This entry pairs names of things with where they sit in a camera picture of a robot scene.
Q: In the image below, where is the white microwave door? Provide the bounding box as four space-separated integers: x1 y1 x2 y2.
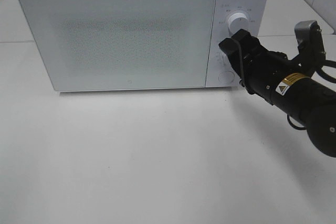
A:
19 0 214 92

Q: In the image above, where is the white power knob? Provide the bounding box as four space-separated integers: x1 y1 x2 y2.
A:
227 12 249 36

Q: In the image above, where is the white round door button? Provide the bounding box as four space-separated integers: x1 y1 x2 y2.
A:
218 70 235 86

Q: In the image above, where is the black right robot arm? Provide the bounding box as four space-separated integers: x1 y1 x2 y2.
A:
218 29 335 157

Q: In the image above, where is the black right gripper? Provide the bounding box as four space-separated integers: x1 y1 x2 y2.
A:
219 29 289 103

